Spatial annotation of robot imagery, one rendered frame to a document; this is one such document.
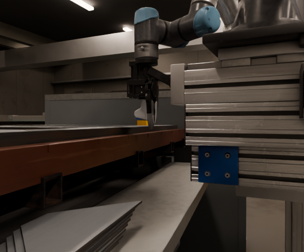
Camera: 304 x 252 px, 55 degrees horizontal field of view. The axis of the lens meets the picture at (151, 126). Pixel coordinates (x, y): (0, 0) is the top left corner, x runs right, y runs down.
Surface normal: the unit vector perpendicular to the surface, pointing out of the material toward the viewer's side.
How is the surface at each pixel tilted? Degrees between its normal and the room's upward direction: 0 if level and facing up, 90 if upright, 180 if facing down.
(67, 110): 90
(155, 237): 0
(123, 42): 90
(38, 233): 0
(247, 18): 72
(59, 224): 0
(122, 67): 90
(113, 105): 90
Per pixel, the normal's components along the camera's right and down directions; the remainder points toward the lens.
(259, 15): -0.50, -0.29
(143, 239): 0.00, -1.00
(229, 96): -0.43, 0.01
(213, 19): 0.59, 0.01
